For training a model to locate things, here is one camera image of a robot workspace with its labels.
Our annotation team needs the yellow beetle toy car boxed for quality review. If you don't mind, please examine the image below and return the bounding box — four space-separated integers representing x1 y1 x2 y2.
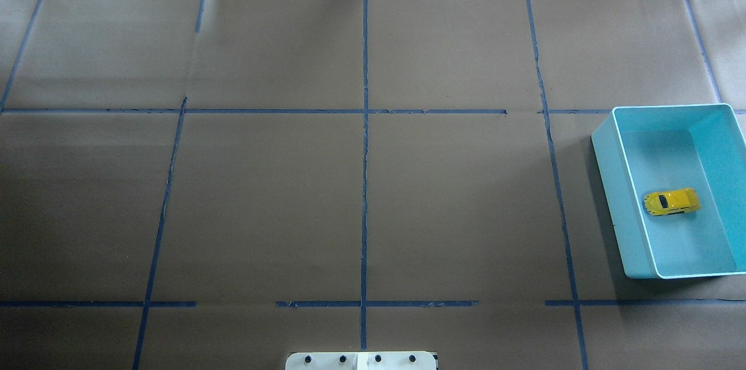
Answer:
643 187 702 216

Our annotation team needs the turquoise plastic bin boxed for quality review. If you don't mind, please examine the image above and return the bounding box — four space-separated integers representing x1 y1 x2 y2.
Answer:
592 104 745 279

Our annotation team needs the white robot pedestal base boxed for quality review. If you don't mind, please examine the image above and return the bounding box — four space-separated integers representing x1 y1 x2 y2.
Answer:
285 351 439 369

